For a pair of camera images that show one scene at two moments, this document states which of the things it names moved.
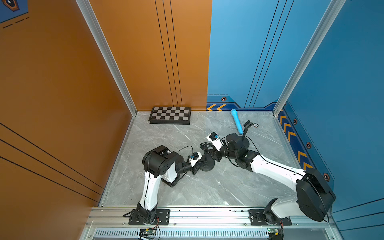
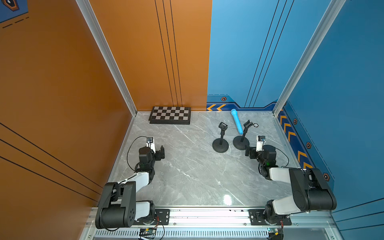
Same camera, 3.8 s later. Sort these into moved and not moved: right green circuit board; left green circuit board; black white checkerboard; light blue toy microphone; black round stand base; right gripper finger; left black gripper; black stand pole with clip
Moved: left black gripper; right gripper finger
Not moved: black white checkerboard; black stand pole with clip; right green circuit board; left green circuit board; black round stand base; light blue toy microphone
